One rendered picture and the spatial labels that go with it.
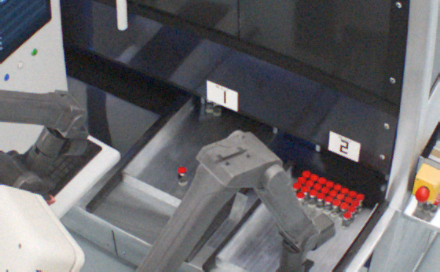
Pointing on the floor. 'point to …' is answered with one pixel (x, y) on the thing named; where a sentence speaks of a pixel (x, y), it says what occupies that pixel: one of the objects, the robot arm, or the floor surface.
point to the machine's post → (410, 113)
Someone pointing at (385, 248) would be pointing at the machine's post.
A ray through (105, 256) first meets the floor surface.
